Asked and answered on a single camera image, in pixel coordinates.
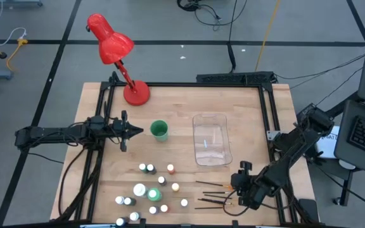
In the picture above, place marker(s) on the silver arm base bracket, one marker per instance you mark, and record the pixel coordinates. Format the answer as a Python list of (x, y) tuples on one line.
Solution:
[(272, 135)]

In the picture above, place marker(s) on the black flat pad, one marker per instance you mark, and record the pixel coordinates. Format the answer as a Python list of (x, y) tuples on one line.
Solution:
[(309, 209)]

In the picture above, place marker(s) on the red desk lamp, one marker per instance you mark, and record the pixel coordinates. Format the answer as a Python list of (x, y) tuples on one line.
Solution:
[(112, 44)]

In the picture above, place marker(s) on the black paintbrush silver ferrule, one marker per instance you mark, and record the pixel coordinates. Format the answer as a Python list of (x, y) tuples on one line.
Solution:
[(214, 192)]

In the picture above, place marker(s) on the grey paint bottle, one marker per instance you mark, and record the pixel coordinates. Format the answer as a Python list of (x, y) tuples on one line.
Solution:
[(184, 202)]

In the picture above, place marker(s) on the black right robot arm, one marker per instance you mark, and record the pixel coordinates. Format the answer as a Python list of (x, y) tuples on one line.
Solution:
[(296, 139)]

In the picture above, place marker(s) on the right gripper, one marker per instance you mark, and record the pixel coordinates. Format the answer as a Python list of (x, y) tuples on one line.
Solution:
[(249, 190)]

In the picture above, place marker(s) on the red paint bottle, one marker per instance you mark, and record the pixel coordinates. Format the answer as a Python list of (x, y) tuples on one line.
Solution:
[(163, 208)]

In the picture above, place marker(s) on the grey laptop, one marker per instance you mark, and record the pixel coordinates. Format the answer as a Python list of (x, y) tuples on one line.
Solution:
[(360, 158)]

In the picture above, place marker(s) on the black floor puck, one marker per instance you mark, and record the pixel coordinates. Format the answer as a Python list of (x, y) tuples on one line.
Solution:
[(2, 55)]

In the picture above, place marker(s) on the black perforated box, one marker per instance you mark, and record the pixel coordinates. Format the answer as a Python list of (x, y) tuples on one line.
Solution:
[(233, 77)]

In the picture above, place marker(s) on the black paintbrush orange ferrule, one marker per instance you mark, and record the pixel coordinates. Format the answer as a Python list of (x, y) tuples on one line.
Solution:
[(211, 183), (208, 208)]

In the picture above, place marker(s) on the orange paint bottle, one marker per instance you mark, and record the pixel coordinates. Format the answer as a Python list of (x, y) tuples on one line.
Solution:
[(170, 167)]

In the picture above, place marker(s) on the black paint bottle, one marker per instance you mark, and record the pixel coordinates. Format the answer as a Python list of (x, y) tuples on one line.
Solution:
[(151, 168), (120, 221)]

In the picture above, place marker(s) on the dark green paint bottle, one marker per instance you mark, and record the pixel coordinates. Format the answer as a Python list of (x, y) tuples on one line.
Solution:
[(128, 201), (142, 167)]

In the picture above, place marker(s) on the large white paint bottle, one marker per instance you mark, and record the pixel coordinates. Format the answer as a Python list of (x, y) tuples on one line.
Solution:
[(140, 189)]

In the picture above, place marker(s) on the purple paint bottle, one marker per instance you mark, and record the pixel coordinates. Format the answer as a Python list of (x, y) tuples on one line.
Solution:
[(152, 210)]

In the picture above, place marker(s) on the silver bar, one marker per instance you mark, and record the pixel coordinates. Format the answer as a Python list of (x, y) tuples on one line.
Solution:
[(97, 225)]

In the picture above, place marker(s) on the brown paint bottle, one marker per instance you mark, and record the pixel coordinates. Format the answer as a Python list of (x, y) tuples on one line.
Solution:
[(161, 180)]

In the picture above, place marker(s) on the white round disc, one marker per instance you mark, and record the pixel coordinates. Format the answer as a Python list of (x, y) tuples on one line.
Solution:
[(347, 164)]

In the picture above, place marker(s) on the white printed box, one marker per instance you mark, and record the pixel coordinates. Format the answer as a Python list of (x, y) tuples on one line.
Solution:
[(328, 147)]

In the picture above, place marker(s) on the yellow paint bottle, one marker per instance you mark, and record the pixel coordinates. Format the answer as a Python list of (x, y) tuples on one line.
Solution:
[(175, 187)]

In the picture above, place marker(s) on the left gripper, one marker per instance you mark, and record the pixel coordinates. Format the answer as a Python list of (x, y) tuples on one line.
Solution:
[(119, 128)]

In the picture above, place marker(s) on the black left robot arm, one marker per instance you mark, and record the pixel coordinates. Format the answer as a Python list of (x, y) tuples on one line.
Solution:
[(52, 131)]

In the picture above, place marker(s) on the green plastic cup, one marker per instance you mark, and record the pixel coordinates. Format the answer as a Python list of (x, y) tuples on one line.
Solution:
[(159, 130)]

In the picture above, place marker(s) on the clear plastic bin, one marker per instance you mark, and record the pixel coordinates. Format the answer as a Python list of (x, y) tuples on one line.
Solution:
[(212, 142)]

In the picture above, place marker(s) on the white small paint bottle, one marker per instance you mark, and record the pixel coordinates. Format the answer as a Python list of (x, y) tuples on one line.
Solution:
[(119, 199), (134, 216)]

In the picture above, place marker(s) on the large green paint bottle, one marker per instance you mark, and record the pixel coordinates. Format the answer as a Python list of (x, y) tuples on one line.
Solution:
[(153, 194)]

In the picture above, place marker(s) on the thin black paintbrush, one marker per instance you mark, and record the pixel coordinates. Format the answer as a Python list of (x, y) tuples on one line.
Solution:
[(214, 196), (212, 201)]

